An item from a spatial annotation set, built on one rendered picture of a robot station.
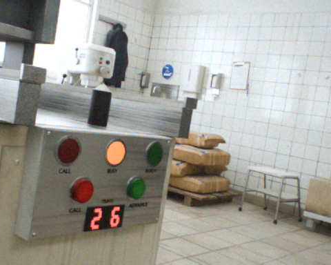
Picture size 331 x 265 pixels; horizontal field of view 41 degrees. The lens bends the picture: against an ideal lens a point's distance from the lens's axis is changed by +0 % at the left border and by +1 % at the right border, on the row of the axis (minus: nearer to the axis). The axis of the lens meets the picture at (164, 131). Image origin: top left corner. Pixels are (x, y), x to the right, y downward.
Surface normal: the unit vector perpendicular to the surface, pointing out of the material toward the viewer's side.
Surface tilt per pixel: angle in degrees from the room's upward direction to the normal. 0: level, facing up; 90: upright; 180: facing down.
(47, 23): 90
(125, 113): 90
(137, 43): 90
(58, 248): 90
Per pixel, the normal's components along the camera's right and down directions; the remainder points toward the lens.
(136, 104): -0.66, -0.07
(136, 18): 0.75, 0.15
